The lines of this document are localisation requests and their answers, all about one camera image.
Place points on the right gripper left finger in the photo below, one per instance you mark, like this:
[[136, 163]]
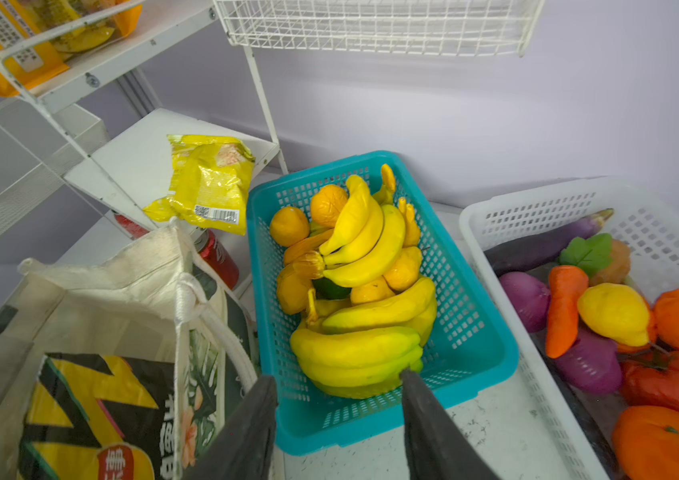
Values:
[[244, 446]]

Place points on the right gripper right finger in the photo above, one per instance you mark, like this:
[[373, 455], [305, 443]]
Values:
[[434, 445]]

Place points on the beige canvas tote bag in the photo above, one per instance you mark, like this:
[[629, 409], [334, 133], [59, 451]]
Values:
[[155, 300]]

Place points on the orange toy carrot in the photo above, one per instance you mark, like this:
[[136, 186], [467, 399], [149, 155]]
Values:
[[578, 262]]

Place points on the yellow snack packet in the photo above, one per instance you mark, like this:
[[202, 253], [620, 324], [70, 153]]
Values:
[[209, 185]]

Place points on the black yellow chips bag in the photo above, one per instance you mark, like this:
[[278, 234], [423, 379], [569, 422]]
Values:
[[96, 416]]

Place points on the teal plastic basket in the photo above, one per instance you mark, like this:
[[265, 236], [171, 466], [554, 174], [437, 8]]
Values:
[[470, 350]]

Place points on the large yellow banana bunch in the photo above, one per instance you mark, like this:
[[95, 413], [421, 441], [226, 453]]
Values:
[[356, 344]]

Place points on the red toy tomato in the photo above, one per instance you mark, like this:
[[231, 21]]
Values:
[[652, 379]]

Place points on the yellow toy lemon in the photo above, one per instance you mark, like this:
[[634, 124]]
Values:
[[617, 312]]

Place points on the purple toy eggplant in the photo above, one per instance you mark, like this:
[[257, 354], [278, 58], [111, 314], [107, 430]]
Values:
[[532, 251]]

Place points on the small yellow banana bunch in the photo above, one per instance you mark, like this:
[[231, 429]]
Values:
[[374, 236]]

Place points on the white plastic basket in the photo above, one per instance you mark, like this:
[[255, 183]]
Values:
[[641, 220]]

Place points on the white two-tier shelf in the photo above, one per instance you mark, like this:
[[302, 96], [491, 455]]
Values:
[[134, 169]]

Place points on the orange snack bag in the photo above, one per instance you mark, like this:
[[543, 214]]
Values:
[[21, 20]]

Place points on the white wire wall basket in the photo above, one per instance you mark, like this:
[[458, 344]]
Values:
[[474, 28]]

